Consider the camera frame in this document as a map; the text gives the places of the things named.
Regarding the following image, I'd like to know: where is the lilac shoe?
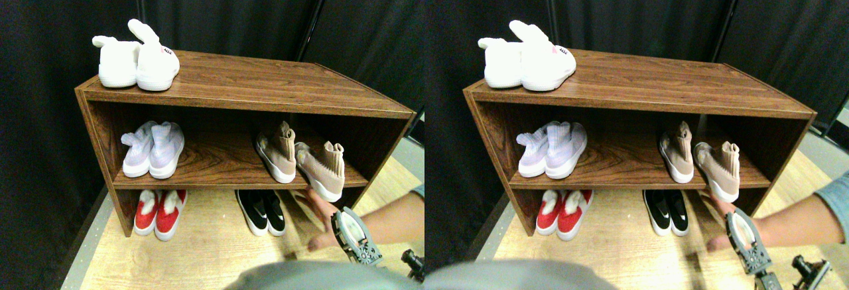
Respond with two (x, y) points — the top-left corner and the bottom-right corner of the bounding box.
(121, 121), (159, 178)
(517, 123), (555, 178)
(545, 121), (588, 180)
(149, 121), (185, 180)

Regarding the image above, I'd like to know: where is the black shoe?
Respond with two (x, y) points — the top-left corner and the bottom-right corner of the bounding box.
(262, 190), (287, 237)
(667, 190), (690, 237)
(643, 190), (673, 237)
(235, 190), (269, 237)

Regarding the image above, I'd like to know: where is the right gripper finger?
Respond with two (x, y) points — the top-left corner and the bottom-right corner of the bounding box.
(725, 208), (775, 276)
(332, 207), (383, 266)

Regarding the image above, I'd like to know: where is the brown shoe rack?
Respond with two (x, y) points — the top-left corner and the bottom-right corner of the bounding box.
(74, 50), (417, 238)
(462, 49), (818, 238)

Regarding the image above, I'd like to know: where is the white shoe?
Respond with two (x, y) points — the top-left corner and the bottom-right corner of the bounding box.
(509, 20), (577, 92)
(92, 35), (141, 89)
(478, 37), (531, 89)
(128, 19), (180, 92)

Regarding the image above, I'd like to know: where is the person's hand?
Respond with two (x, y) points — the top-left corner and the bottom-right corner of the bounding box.
(304, 188), (342, 252)
(701, 189), (737, 252)

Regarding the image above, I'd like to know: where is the red shoe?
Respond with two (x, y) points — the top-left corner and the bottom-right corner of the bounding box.
(536, 190), (564, 236)
(155, 190), (188, 242)
(133, 190), (161, 236)
(557, 190), (594, 242)

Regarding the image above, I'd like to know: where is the beige shoe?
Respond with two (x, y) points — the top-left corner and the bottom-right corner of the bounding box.
(659, 121), (695, 184)
(294, 141), (346, 203)
(255, 121), (297, 184)
(693, 141), (741, 203)

